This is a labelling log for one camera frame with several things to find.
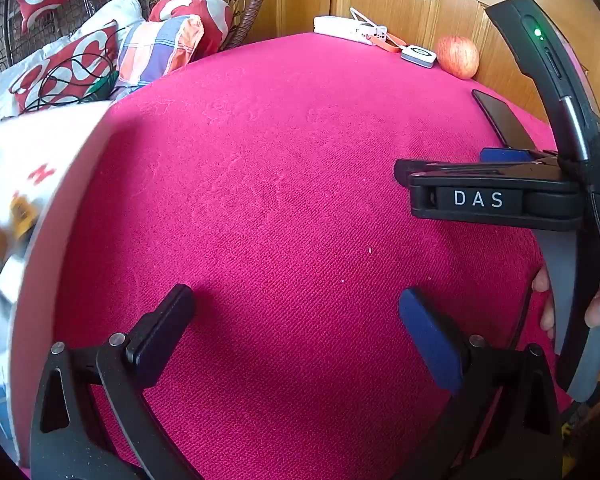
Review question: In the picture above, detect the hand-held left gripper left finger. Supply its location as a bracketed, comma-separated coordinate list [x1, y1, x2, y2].
[30, 284, 201, 480]

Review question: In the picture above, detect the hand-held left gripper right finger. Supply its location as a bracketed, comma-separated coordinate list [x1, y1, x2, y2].
[399, 287, 563, 480]

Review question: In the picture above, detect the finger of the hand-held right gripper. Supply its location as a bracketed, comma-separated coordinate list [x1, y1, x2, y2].
[479, 147, 558, 163]
[394, 158, 563, 178]

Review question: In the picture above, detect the white cardboard tray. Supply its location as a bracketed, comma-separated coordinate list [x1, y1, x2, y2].
[0, 100, 116, 466]

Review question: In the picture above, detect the black smartphone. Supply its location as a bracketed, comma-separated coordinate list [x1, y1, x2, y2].
[471, 89, 538, 151]

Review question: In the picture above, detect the red apple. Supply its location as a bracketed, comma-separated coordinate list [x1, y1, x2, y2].
[436, 35, 481, 81]

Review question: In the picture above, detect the small white square device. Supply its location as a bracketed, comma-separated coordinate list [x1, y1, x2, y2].
[400, 45, 438, 68]

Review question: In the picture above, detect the magenta tablecloth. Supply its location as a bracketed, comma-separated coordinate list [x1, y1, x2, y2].
[10, 32, 581, 480]

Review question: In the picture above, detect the white power bank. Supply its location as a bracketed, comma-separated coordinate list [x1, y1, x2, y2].
[313, 16, 388, 47]

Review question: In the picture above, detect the green cloth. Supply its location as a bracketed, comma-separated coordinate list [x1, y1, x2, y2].
[87, 72, 118, 101]

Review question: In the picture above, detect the wicker hanging chair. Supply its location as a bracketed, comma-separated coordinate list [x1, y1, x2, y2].
[0, 0, 273, 121]

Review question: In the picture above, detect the plaid cloth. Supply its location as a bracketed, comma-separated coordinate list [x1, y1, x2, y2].
[115, 14, 205, 88]

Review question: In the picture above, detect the square red patterned cushion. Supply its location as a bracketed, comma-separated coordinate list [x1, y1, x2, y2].
[10, 20, 121, 113]

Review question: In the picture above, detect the large red patterned seat cushion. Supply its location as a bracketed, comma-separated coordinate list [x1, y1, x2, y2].
[147, 0, 235, 61]

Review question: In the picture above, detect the white pillow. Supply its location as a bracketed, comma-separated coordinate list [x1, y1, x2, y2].
[0, 0, 146, 116]

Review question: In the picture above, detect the orange strap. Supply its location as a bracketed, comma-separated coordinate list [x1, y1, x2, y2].
[377, 30, 408, 55]

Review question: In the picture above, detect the black cable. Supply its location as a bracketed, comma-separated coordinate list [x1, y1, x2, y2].
[10, 50, 118, 111]

